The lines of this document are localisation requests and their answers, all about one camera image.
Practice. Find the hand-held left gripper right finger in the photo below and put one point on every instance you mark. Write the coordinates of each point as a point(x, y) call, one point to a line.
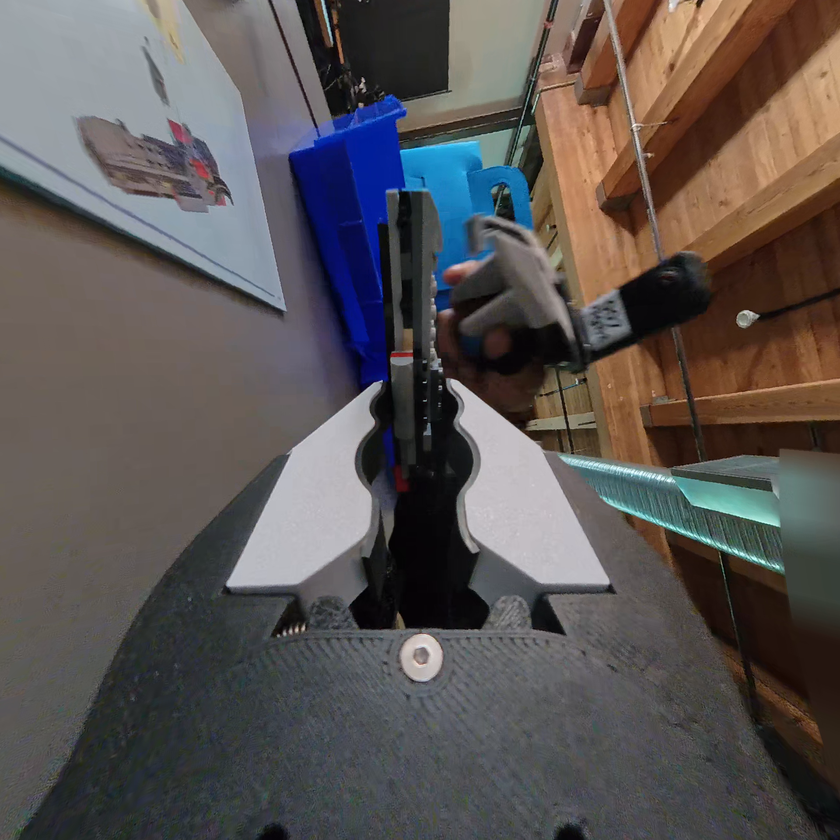
point(531, 518)

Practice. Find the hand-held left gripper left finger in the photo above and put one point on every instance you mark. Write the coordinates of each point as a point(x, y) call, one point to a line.
point(308, 518)

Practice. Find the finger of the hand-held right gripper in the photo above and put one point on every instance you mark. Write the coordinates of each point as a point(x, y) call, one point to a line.
point(531, 275)
point(485, 302)

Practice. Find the grey brick model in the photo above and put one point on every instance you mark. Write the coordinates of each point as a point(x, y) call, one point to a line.
point(413, 295)

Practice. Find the blue plastic bin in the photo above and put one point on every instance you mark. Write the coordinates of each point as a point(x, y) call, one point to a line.
point(341, 229)

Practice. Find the grey desk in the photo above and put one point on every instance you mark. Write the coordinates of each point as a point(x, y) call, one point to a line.
point(131, 426)

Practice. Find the person's right hand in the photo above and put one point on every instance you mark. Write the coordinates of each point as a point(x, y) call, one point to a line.
point(492, 387)

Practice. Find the hanging ceiling spot lamp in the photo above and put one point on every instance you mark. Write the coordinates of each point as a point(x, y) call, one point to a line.
point(747, 319)

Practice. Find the metal ceiling pipe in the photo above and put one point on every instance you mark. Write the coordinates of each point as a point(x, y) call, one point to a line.
point(643, 164)

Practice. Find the blue felt bag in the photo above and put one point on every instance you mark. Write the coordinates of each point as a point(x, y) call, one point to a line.
point(439, 177)

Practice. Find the brick instruction booklet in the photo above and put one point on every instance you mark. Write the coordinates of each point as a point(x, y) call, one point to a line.
point(98, 98)

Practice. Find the silver ventilation duct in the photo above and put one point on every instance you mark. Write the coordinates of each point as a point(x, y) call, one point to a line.
point(656, 505)

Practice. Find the large black wall panel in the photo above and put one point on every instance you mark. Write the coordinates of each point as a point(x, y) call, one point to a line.
point(394, 46)

